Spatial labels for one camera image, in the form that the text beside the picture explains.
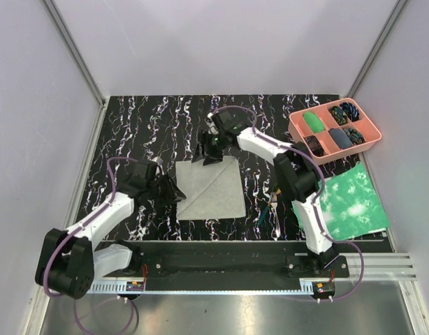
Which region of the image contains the blue green patterned sock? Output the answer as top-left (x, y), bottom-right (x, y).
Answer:
top-left (343, 128), bottom-right (365, 145)

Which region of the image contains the grey blue rolled sock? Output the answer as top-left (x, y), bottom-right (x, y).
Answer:
top-left (329, 128), bottom-right (353, 149)

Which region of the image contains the aluminium frame post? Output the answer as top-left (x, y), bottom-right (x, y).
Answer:
top-left (346, 0), bottom-right (410, 98)
top-left (41, 0), bottom-right (106, 106)

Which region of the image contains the aluminium frame post left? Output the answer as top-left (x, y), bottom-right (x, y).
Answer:
top-left (41, 0), bottom-right (106, 106)

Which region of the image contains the dark brown patterned sock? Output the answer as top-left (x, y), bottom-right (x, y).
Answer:
top-left (305, 135), bottom-right (325, 157)

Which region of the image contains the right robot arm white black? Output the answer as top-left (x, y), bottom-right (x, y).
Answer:
top-left (192, 107), bottom-right (338, 277)

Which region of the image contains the grey cloth napkin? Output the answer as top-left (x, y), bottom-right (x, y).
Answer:
top-left (175, 156), bottom-right (246, 221)

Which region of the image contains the pink divided tray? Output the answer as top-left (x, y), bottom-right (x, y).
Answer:
top-left (289, 98), bottom-right (382, 165)

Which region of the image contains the aluminium frame post right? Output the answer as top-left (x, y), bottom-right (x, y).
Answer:
top-left (346, 0), bottom-right (410, 98)

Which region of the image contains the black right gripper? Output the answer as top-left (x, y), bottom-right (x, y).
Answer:
top-left (191, 130), bottom-right (227, 167)

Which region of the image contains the silver fork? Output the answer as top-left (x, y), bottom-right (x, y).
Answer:
top-left (270, 191), bottom-right (281, 239)

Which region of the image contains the yellow blue patterned sock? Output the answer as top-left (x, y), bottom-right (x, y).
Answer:
top-left (330, 106), bottom-right (347, 126)

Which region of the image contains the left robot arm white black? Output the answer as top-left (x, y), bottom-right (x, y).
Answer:
top-left (35, 157), bottom-right (186, 299)

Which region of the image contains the green rolled sock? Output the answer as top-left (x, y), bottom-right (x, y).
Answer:
top-left (303, 112), bottom-right (325, 133)

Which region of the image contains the aluminium front rail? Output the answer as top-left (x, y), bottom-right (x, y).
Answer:
top-left (38, 253), bottom-right (420, 282)

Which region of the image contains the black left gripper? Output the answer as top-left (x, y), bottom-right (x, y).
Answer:
top-left (147, 172), bottom-right (186, 207)

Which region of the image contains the dark blue patterned sock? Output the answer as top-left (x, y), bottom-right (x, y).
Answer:
top-left (340, 102), bottom-right (360, 122)

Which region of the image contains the green white tie-dye cloth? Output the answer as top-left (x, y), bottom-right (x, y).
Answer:
top-left (293, 161), bottom-right (392, 242)

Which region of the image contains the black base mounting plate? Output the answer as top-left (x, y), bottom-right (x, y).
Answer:
top-left (101, 241), bottom-right (350, 292)

